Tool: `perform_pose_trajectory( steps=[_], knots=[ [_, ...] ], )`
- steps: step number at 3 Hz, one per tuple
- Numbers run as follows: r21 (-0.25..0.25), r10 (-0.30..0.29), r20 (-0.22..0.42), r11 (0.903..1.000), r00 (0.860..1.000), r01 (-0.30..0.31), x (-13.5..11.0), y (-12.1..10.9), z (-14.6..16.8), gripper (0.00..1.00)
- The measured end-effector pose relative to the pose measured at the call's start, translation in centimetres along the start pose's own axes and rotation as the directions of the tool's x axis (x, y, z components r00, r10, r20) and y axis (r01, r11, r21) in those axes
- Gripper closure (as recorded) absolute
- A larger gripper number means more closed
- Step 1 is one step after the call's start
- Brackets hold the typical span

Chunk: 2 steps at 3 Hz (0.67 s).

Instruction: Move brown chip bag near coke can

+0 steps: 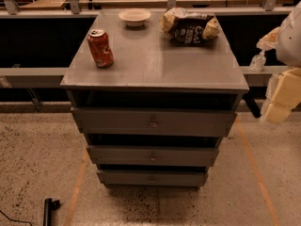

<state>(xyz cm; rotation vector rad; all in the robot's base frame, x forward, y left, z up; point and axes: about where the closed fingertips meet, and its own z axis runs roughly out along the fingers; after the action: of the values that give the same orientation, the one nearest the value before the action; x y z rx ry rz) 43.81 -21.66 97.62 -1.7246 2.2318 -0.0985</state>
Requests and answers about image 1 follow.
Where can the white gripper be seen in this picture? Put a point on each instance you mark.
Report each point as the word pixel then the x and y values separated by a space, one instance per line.
pixel 290 40

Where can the brown chip bag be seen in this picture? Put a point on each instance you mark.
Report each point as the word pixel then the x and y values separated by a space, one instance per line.
pixel 189 28

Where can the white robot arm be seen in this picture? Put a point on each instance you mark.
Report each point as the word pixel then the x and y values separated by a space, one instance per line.
pixel 288 48

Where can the red coke can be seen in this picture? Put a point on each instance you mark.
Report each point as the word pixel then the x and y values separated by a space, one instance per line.
pixel 98 42

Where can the grey metal railing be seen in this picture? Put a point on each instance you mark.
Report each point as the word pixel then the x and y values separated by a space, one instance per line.
pixel 44 76

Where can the clear sanitizer bottle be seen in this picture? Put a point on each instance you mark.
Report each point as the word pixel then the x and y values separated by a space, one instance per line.
pixel 257 63

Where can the white bowl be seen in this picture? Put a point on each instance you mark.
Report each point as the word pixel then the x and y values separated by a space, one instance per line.
pixel 134 17

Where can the middle grey drawer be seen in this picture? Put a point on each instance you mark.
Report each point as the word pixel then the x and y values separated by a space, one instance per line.
pixel 152 156

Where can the grey drawer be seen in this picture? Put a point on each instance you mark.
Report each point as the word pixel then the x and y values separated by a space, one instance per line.
pixel 152 156
pixel 152 178
pixel 191 123

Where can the bottom grey drawer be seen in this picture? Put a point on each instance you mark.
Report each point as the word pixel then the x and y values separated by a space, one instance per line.
pixel 152 178

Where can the top grey drawer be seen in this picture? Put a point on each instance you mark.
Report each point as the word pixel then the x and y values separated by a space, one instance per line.
pixel 191 123

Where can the black floor post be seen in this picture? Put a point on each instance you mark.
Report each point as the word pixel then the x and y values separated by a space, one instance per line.
pixel 49 206

